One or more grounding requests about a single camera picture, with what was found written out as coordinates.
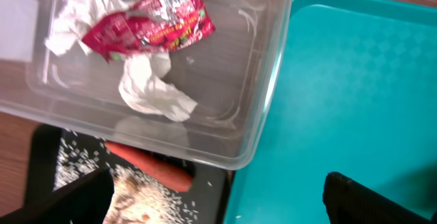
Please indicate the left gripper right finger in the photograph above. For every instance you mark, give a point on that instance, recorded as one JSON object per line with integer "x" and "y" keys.
{"x": 348, "y": 202}

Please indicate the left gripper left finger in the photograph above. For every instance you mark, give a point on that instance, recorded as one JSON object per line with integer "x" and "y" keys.
{"x": 85, "y": 200}

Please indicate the peanut and rice scraps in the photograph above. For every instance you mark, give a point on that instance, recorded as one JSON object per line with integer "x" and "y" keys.
{"x": 137, "y": 198}

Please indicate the orange carrot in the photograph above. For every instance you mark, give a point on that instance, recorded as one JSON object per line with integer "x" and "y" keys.
{"x": 168, "y": 175}

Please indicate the red snack wrapper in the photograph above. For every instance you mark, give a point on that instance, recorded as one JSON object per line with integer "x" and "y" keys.
{"x": 150, "y": 26}

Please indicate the clear plastic waste bin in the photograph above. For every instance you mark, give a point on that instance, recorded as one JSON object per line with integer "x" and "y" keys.
{"x": 230, "y": 74}

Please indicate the black rectangular tray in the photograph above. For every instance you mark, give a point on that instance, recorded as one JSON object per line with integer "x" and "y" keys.
{"x": 210, "y": 184}

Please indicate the teal plastic serving tray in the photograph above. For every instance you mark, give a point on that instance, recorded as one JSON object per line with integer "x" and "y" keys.
{"x": 356, "y": 94}

